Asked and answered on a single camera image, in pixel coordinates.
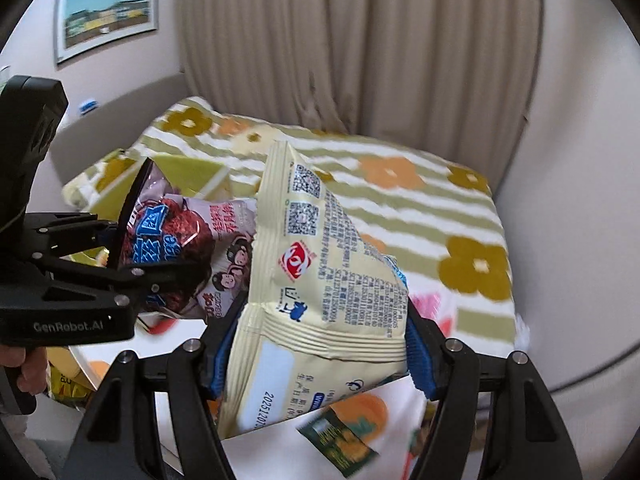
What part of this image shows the green cardboard box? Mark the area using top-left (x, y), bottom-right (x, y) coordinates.
top-left (47, 152), bottom-right (233, 406)

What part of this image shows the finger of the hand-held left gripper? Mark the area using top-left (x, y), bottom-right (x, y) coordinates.
top-left (22, 157), bottom-right (153, 268)
top-left (42, 257), bottom-right (213, 321)

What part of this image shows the cream snack packet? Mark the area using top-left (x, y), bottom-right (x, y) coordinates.
top-left (217, 140), bottom-right (411, 436)

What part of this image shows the white table with orange prints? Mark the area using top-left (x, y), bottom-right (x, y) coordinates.
top-left (25, 345), bottom-right (436, 480)

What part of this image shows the person's left hand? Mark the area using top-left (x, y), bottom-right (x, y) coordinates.
top-left (0, 345), bottom-right (49, 397)

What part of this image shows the grey bed headboard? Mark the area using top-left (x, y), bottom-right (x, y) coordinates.
top-left (50, 72), bottom-right (188, 186)

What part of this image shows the framed wall picture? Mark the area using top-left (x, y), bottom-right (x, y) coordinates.
top-left (54, 0), bottom-right (160, 66)

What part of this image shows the beige curtain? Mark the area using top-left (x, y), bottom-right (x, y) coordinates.
top-left (172, 0), bottom-right (543, 181)

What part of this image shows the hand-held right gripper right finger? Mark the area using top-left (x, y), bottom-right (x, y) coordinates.
top-left (405, 305), bottom-right (583, 480)

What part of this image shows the floral striped blanket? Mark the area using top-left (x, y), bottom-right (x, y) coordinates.
top-left (62, 96), bottom-right (518, 351)

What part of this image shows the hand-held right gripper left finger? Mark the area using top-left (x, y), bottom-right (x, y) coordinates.
top-left (75, 307), bottom-right (241, 480)

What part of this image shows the pink and red snack bag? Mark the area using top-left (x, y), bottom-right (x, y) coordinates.
top-left (120, 157), bottom-right (258, 321)

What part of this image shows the dark green snack packet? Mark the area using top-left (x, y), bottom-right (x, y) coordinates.
top-left (296, 405), bottom-right (379, 480)

